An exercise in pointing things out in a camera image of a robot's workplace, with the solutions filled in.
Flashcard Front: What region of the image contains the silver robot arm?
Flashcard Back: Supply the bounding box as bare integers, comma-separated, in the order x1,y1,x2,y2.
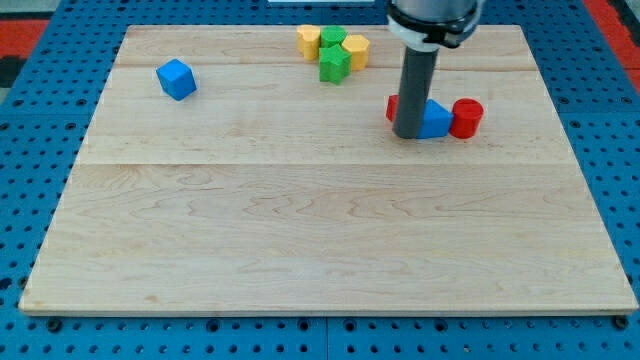
387,0,485,52

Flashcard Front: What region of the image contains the red star block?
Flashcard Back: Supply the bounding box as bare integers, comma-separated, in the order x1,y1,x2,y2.
385,94,399,122

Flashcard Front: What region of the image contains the green star block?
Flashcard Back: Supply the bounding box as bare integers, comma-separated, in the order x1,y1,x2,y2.
319,44,351,85

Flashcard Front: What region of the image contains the blue cube block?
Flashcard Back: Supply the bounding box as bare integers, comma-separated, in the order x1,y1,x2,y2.
156,59,197,101

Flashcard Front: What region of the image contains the wooden board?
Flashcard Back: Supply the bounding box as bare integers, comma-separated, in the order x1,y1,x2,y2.
19,25,638,317

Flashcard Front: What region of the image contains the blue triangle block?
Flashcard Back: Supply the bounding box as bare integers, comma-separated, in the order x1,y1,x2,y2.
417,99,453,139

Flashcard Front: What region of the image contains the yellow hexagon block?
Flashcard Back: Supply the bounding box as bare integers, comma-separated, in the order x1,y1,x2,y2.
341,34,370,71

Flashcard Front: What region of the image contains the green cylinder block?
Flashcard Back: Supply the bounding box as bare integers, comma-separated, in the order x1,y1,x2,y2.
320,25,347,48

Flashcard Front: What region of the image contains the yellow heart block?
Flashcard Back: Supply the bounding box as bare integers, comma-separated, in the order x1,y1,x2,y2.
296,24,321,61

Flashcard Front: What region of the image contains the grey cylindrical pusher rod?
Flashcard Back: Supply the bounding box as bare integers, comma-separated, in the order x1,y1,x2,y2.
393,47,438,139

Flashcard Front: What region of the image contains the red cylinder block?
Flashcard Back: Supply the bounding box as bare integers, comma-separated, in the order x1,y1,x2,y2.
449,98,484,139

